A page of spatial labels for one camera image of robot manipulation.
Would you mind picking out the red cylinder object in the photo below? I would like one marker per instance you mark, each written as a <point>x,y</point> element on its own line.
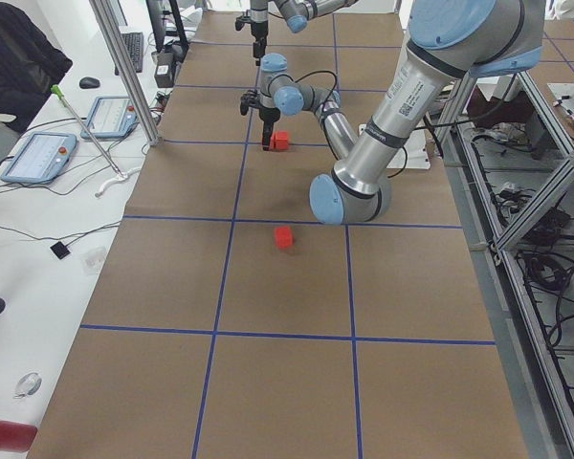
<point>16,437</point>

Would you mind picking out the black box with label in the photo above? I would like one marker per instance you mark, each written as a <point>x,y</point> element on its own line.
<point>165,70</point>

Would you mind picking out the black keyboard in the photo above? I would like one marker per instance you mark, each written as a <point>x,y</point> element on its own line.
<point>134,44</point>

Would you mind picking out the metal rod with hook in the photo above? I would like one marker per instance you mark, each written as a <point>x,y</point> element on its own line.
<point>55,90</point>

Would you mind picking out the teach pendant tablet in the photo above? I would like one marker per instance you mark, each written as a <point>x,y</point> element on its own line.
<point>41,158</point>
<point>111,117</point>

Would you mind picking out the red block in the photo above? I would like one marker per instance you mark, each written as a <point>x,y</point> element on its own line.
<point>283,237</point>
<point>274,143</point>
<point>282,140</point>

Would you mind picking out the clear tape roll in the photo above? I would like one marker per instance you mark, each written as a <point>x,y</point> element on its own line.
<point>27,385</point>

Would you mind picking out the black computer monitor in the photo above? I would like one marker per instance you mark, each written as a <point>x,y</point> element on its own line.
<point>157,17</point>

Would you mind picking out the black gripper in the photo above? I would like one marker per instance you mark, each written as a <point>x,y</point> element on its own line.
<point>267,114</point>
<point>256,30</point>

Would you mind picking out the seated person in black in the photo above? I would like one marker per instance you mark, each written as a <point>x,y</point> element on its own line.
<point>29,66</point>

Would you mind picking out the aluminium frame post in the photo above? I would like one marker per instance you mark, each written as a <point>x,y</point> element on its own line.
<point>109,28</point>

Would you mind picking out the aluminium frame cage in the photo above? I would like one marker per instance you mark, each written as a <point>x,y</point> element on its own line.
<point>519,164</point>

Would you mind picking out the black computer mouse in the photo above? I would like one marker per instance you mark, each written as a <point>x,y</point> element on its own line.
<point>89,83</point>

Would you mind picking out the near teach pendant tablet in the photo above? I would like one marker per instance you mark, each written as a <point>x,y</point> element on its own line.
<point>41,158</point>

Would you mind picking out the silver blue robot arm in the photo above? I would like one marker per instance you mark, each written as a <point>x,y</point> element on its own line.
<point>296,14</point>
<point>447,40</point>

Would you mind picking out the far teach pendant tablet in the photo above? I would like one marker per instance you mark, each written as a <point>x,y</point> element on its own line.
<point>111,117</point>

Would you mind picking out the small black square device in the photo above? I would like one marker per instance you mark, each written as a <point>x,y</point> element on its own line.
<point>60,250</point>

